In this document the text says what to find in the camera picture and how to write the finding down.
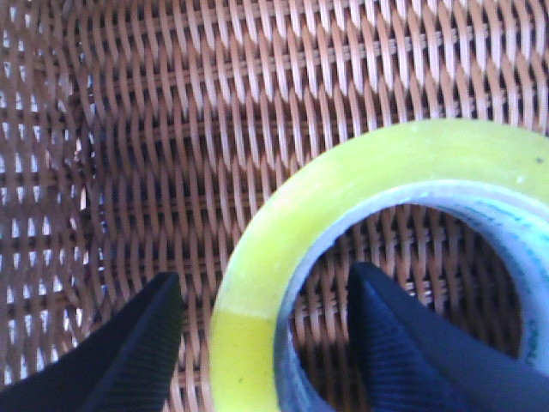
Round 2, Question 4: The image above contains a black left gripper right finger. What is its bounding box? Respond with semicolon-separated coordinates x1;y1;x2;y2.
347;262;548;411

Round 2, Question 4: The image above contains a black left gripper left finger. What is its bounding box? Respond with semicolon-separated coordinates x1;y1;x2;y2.
1;273;183;411

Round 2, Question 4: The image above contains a yellow packing tape roll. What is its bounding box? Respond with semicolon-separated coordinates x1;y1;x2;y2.
210;118;548;411

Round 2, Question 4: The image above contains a brown wicker basket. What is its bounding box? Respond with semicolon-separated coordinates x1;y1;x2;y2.
1;1;548;411

